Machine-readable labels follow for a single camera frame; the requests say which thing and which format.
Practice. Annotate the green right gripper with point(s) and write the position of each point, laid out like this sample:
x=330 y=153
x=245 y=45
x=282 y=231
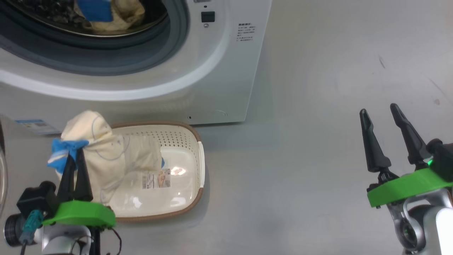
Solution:
x=403 y=186

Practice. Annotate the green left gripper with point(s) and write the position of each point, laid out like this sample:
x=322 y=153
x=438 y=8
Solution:
x=78 y=212

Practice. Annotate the cream baby garment blue trim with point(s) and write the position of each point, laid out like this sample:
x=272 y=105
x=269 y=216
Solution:
x=127 y=14
x=106 y=156

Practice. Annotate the round grey glass washer door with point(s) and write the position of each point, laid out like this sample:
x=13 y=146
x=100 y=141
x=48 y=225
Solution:
x=2 y=170

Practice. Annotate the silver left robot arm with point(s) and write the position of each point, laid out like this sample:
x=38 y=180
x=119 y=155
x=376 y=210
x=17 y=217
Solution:
x=63 y=241

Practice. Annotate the white front-load washing machine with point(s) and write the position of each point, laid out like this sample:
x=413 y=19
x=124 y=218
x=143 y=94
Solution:
x=159 y=99

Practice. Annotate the blue energy label sticker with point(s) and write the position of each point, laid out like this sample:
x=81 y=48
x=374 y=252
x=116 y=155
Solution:
x=35 y=125

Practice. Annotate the printed basket label sticker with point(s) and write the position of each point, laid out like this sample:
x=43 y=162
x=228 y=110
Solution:
x=155 y=179

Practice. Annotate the cream perforated laundry basket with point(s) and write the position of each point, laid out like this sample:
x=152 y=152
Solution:
x=177 y=198

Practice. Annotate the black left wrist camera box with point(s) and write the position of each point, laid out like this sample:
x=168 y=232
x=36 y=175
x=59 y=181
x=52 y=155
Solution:
x=35 y=200

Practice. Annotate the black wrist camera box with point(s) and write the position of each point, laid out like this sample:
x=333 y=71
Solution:
x=442 y=159
x=35 y=200

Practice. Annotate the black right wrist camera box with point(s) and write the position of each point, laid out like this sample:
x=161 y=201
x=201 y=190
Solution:
x=442 y=159

